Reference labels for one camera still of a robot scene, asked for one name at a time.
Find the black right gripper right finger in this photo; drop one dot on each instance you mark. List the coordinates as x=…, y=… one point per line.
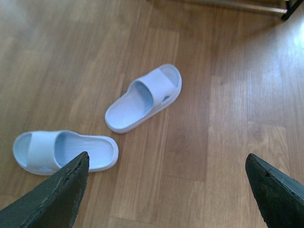
x=280, y=198

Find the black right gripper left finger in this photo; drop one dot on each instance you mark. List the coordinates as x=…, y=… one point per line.
x=52, y=204

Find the light blue slipper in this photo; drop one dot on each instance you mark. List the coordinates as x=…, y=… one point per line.
x=45, y=152
x=145, y=97

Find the black metal shoe rack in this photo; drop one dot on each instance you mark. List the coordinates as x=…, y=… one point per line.
x=282, y=9

